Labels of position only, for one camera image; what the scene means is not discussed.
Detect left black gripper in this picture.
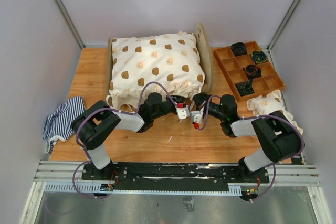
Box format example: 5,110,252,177
152,94,186,120

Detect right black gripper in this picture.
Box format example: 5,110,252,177
192,92,226,121

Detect bear print bed cushion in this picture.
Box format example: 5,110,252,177
109,31,205,109

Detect wooden pet bed frame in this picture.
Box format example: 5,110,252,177
104,22,214,95

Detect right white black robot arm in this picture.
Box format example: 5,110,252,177
193,94,305,182

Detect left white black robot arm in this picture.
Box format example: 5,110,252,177
71,93,190,180

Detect dark green rolled sock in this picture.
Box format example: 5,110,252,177
236,79,254,96

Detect small bear print pillow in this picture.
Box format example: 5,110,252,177
246,90,303,134

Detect orange wooden compartment tray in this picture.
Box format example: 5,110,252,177
214,41,286,102

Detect black orange rolled sock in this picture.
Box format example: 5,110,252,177
243,65,262,80

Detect green black rolled sock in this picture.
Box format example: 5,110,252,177
250,50,267,65

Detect black rolled sock back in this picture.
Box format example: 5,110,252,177
230,42,247,57

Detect striped blue white cloth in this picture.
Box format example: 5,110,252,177
42,95,85,154

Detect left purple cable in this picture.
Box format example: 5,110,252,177
75,81,182,162

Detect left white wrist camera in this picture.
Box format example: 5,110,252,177
176,103,190,120

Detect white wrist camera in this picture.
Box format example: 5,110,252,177
191,108,204,130
176,103,190,120

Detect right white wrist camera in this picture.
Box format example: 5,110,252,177
191,108,204,130

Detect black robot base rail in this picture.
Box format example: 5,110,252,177
81,163,270,187

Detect white slotted cable duct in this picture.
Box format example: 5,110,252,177
44,181,242,196

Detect right aluminium frame post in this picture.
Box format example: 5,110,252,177
266,0,302,51

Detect aluminium frame post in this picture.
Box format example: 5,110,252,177
53,0,85,49
266,0,302,51

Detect left aluminium frame post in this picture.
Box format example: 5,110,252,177
53,0,85,49

